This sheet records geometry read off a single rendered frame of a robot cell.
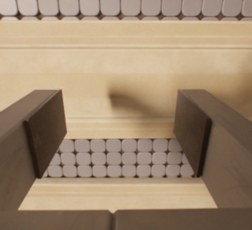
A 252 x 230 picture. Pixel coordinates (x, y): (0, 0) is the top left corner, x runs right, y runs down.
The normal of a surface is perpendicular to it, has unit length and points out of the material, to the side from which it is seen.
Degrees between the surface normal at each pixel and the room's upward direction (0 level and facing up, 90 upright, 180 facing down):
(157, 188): 0
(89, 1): 0
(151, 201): 11
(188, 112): 90
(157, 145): 0
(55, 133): 90
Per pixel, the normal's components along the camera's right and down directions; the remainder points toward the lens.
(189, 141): -1.00, 0.00
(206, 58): 0.01, 0.17
